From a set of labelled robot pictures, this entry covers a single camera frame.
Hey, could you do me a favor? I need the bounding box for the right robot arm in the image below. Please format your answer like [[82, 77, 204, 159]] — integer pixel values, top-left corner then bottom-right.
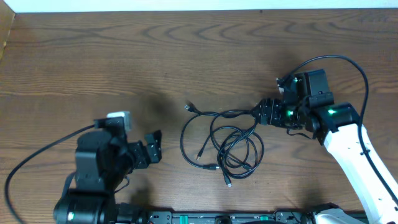
[[250, 69, 397, 223]]

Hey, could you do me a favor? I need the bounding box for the black USB cable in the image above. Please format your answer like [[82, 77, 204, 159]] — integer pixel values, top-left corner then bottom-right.
[[179, 101, 265, 188]]

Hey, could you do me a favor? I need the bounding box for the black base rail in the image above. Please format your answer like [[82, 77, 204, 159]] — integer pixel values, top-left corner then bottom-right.
[[114, 202, 368, 224]]

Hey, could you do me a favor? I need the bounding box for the black left camera cable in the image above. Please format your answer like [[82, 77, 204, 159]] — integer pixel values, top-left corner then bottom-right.
[[3, 119, 106, 224]]

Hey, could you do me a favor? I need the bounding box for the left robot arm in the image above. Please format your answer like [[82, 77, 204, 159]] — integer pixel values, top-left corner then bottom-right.
[[53, 128, 162, 224]]

